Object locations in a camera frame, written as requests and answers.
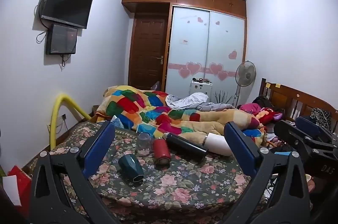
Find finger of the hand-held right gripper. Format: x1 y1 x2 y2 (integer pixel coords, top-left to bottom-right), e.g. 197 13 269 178
274 120 338 154
295 116 338 146

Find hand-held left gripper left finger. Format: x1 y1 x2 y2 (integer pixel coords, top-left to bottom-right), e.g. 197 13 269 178
29 121 124 224

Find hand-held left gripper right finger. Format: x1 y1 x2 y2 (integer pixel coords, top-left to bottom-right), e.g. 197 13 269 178
224 121 312 224

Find white cylindrical cup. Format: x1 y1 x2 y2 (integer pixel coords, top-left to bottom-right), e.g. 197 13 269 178
203 132 233 156

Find dark green cup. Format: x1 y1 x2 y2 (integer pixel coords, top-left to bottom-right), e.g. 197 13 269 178
118 153 144 184

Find clear glass cup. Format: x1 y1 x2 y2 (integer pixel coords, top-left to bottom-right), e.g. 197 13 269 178
136 132 153 156

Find black dotted cloth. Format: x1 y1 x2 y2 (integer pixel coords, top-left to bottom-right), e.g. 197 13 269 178
310 108 332 130

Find red plush toy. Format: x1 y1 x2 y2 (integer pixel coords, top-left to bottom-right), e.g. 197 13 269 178
253 107 283 125

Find wooden bed headboard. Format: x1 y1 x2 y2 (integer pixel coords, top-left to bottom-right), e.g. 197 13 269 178
259 78 338 129

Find black bag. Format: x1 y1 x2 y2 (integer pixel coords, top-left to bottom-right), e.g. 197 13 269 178
252 95 275 110

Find pink cloth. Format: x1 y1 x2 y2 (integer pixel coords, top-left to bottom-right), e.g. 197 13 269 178
238 103 262 114

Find colourful patchwork blanket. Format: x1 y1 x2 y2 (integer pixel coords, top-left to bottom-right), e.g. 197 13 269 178
95 85 268 146

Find yellow foam tube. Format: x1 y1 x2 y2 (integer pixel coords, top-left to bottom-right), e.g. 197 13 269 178
51 93 92 149

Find black thermos bottle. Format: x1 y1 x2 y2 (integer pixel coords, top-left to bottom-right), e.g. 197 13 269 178
162 133 208 161

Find red cylindrical bottle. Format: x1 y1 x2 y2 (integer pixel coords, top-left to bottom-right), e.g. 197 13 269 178
152 138 171 165

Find floral bed sheet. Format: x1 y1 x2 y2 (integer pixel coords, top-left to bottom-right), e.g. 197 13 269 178
22 120 278 224

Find grey crumpled cloth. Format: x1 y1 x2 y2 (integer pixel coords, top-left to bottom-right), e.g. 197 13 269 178
166 92 235 111

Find standing electric fan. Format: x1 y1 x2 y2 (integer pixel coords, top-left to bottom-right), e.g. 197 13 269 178
232 61 256 108

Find white small appliance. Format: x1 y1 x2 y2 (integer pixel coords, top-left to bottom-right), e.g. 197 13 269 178
189 77 213 103

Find red paper bag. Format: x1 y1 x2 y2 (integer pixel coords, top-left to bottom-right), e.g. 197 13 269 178
7 165 33 216

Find white paper sheet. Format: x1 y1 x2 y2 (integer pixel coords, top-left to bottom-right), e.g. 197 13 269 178
3 176 22 206

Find wooden wardrobe with glass doors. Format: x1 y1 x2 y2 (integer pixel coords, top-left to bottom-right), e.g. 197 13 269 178
122 0 247 108

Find brown wooden door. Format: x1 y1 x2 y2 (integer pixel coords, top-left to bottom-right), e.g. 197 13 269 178
128 14 169 88

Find small wall monitor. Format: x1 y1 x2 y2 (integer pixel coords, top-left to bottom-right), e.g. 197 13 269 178
45 24 78 56

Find black monitor cable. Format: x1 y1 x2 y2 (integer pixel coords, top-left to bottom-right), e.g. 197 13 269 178
35 29 48 44

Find large wall television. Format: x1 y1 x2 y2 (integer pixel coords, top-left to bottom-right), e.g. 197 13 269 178
41 0 94 30

